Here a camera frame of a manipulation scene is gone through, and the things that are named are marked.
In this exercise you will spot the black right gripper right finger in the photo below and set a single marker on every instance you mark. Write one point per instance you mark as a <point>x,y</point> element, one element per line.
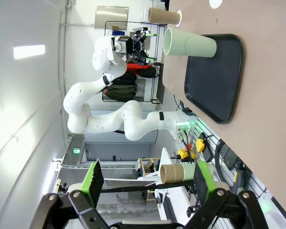
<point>219,210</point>

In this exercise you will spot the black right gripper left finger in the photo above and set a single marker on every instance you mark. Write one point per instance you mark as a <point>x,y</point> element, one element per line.
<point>85,210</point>

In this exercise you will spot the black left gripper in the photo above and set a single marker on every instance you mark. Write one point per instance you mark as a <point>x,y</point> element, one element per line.
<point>135,47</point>

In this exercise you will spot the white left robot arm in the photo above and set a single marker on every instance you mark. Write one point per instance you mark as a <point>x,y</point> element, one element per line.
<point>102,121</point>

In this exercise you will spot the red fabric bag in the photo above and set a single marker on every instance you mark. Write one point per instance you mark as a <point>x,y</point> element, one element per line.
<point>138,66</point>

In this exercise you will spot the black fabric bag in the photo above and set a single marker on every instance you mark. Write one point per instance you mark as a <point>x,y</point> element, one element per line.
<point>147,72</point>

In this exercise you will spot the black folded garment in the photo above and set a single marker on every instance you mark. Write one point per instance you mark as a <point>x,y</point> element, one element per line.
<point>126,80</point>

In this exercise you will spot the silver metal panel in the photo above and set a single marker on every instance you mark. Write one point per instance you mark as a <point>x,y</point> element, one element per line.
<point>112,16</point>

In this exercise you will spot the pale green plastic cup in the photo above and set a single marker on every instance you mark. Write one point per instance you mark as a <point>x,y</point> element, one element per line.
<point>193,44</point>
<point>188,171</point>

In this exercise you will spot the dark olive folded garment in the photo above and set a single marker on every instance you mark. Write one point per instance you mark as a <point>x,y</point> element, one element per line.
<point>121,94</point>

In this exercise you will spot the black metal rod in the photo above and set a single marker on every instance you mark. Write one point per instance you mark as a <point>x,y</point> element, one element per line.
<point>133,188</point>

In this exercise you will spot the black power adapter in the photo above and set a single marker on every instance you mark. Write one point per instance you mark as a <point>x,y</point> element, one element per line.
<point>228,155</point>

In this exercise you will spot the green exit sign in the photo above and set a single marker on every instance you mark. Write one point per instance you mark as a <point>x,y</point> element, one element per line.
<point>76,150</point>

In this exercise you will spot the yellow and red pendant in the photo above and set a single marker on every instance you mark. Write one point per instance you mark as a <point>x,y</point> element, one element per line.
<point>184,153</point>

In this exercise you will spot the yellow emergency stop button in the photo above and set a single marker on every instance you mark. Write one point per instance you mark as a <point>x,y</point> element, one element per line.
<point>200,145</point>

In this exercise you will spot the black plastic serving tray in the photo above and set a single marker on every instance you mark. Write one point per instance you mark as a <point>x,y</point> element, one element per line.
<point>212,90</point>

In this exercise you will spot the rectangular ceiling light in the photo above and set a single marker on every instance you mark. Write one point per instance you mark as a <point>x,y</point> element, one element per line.
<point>28,52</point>

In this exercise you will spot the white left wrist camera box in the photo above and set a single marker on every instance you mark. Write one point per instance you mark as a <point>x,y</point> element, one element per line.
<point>120,46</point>

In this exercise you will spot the wooden crate frame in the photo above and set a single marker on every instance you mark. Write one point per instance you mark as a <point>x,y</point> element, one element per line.
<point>143,159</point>

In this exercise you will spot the gray wall pipe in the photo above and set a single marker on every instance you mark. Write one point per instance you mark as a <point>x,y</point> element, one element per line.
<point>62,47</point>

